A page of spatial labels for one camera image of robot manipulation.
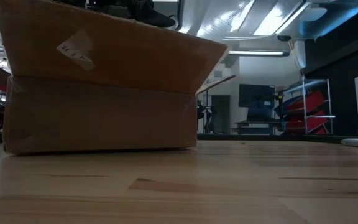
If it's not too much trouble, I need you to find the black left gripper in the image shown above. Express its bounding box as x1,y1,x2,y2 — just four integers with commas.
87,0,177,29

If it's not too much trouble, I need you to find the taped brown cardboard box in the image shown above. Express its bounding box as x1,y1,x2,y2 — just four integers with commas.
0,0,237,156

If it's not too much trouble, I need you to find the long LED light bar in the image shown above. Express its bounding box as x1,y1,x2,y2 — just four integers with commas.
0,46,291,58

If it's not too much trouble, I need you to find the grey door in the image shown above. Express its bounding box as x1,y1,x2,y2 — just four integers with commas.
211,95,231,135

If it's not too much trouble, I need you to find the black monitor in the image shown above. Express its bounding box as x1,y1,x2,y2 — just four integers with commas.
238,83,276,123

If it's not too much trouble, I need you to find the dark desk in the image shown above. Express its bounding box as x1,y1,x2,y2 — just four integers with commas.
231,120,284,136

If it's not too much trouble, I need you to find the metal rack with red bins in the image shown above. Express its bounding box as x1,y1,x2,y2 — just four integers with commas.
275,79,336,136

